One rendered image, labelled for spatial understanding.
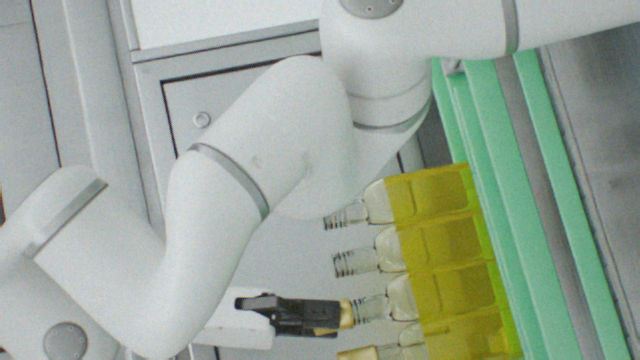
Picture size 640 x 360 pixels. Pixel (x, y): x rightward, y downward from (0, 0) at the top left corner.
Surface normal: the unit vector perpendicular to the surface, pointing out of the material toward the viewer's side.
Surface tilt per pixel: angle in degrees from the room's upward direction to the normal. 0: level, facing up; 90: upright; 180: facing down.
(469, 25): 91
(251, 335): 75
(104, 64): 90
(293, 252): 90
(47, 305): 104
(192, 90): 90
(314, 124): 115
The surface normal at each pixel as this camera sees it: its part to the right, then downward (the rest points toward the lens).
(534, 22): 0.19, 0.57
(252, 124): -0.08, -0.54
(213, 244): 0.45, 0.05
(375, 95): -0.07, 0.84
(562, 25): 0.22, 0.73
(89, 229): 0.27, -0.18
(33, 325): 0.04, 0.10
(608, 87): 0.05, -0.34
